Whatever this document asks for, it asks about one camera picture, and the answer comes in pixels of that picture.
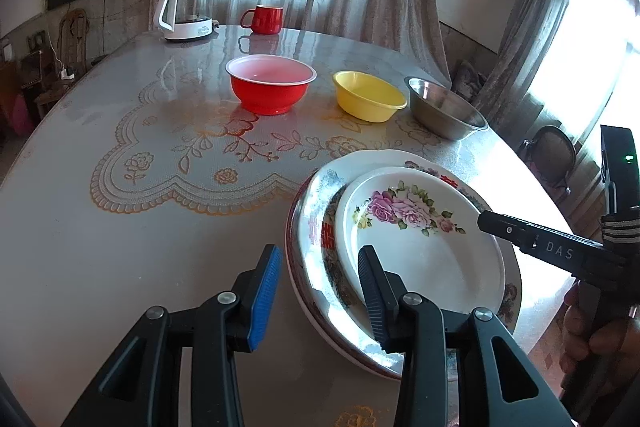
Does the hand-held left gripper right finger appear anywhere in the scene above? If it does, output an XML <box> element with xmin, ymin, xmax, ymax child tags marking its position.
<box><xmin>357</xmin><ymin>245</ymin><xmax>576</xmax><ymax>427</ymax></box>

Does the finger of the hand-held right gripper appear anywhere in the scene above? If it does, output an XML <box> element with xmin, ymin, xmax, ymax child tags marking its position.
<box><xmin>477</xmin><ymin>209</ymin><xmax>628</xmax><ymax>278</ymax></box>

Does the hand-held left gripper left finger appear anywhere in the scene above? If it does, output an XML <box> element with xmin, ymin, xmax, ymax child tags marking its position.
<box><xmin>60</xmin><ymin>244</ymin><xmax>283</xmax><ymax>427</ymax></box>

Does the white plate purple floral rim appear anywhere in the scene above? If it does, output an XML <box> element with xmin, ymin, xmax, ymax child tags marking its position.
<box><xmin>284</xmin><ymin>167</ymin><xmax>461</xmax><ymax>382</ymax></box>

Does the white plate with red characters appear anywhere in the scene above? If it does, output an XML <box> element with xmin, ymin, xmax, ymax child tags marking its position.
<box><xmin>292</xmin><ymin>149</ymin><xmax>523</xmax><ymax>373</ymax></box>

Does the white plate with pink roses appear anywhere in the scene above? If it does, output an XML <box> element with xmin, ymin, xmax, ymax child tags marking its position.
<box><xmin>334</xmin><ymin>166</ymin><xmax>507</xmax><ymax>315</ymax></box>

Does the stainless steel bowl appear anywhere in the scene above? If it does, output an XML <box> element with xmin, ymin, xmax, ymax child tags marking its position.
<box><xmin>404</xmin><ymin>77</ymin><xmax>489</xmax><ymax>142</ymax></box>

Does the yellow bowl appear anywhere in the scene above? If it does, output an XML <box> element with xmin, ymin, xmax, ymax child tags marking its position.
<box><xmin>333</xmin><ymin>70</ymin><xmax>408</xmax><ymax>124</ymax></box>

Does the red bowl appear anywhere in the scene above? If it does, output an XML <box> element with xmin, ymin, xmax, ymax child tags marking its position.
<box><xmin>225</xmin><ymin>55</ymin><xmax>318</xmax><ymax>116</ymax></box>

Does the person's right hand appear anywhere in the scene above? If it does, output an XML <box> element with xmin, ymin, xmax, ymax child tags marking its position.
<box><xmin>560</xmin><ymin>284</ymin><xmax>640</xmax><ymax>388</ymax></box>

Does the dark round-backed chair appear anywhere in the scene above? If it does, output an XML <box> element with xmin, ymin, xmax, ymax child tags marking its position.
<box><xmin>522</xmin><ymin>125</ymin><xmax>578</xmax><ymax>202</ymax></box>

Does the narrow sheer window curtain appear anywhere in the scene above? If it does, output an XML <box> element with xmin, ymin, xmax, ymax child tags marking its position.
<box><xmin>472</xmin><ymin>0</ymin><xmax>586</xmax><ymax>142</ymax></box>

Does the patterned cushion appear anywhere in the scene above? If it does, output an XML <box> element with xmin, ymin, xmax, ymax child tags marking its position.
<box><xmin>450</xmin><ymin>59</ymin><xmax>488</xmax><ymax>102</ymax></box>

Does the red mug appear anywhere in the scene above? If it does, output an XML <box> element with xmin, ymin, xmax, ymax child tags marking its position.
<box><xmin>239</xmin><ymin>5</ymin><xmax>284</xmax><ymax>35</ymax></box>

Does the white glass electric kettle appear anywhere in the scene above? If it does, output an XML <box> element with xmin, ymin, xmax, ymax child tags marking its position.
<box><xmin>158</xmin><ymin>0</ymin><xmax>217</xmax><ymax>42</ymax></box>

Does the pink plastic bag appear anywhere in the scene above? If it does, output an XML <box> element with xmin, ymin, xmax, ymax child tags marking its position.
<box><xmin>11</xmin><ymin>97</ymin><xmax>36</xmax><ymax>135</ymax></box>

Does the wooden chair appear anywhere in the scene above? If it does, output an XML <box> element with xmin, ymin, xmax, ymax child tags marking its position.
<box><xmin>57</xmin><ymin>8</ymin><xmax>93</xmax><ymax>75</ymax></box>

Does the small dark speaker cabinet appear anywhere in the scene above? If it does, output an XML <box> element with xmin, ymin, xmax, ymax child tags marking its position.
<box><xmin>20</xmin><ymin>48</ymin><xmax>48</xmax><ymax>92</ymax></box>

